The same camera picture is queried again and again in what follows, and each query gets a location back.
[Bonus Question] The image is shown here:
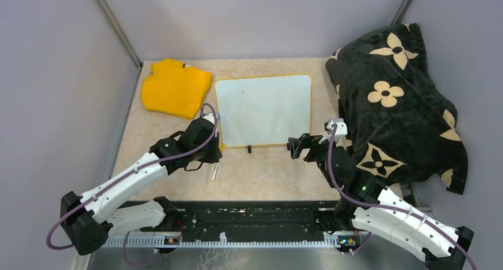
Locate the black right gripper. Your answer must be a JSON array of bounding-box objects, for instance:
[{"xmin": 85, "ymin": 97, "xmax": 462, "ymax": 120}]
[{"xmin": 288, "ymin": 132, "xmax": 338, "ymax": 188}]

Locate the yellow framed whiteboard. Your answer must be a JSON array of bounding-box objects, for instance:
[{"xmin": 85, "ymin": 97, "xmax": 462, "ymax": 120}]
[{"xmin": 215, "ymin": 74, "xmax": 312, "ymax": 148}]

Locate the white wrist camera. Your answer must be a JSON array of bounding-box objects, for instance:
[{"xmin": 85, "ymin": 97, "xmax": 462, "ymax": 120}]
[
  {"xmin": 202, "ymin": 113, "xmax": 219, "ymax": 125},
  {"xmin": 324, "ymin": 118, "xmax": 348, "ymax": 142}
]

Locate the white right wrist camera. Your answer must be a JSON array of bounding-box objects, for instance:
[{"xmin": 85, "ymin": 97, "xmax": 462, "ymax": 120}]
[{"xmin": 324, "ymin": 118, "xmax": 348, "ymax": 142}]

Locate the right corner metal post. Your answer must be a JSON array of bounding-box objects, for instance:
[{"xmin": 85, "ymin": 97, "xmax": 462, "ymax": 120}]
[{"xmin": 390, "ymin": 0, "xmax": 413, "ymax": 26}]

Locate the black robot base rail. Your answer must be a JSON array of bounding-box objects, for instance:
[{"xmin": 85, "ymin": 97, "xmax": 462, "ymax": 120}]
[{"xmin": 129, "ymin": 197, "xmax": 362, "ymax": 254}]

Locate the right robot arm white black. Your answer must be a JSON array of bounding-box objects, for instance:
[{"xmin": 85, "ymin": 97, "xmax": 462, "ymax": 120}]
[{"xmin": 286, "ymin": 134, "xmax": 477, "ymax": 269}]

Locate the left corner metal post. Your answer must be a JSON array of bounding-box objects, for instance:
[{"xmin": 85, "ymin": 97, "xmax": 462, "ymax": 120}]
[{"xmin": 94, "ymin": 0, "xmax": 143, "ymax": 69}]

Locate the white marker pen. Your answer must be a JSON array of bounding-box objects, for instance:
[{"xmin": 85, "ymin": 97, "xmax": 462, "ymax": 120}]
[{"xmin": 212, "ymin": 163, "xmax": 219, "ymax": 182}]

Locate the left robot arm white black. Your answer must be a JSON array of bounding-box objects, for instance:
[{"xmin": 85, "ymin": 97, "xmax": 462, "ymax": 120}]
[{"xmin": 58, "ymin": 114, "xmax": 222, "ymax": 255}]

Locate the corner metal post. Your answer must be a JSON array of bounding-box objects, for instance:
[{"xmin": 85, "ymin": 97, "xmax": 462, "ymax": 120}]
[
  {"xmin": 94, "ymin": 0, "xmax": 143, "ymax": 69},
  {"xmin": 390, "ymin": 0, "xmax": 413, "ymax": 26}
]

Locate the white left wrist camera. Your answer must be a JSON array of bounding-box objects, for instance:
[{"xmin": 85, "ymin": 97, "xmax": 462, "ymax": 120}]
[{"xmin": 202, "ymin": 113, "xmax": 219, "ymax": 125}]

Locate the black floral blanket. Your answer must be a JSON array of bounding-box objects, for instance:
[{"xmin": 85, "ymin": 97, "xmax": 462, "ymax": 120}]
[{"xmin": 325, "ymin": 23, "xmax": 468, "ymax": 195}]

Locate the yellow folded cloth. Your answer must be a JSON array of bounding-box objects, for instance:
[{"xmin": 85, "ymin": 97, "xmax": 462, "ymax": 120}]
[{"xmin": 141, "ymin": 59, "xmax": 213, "ymax": 119}]

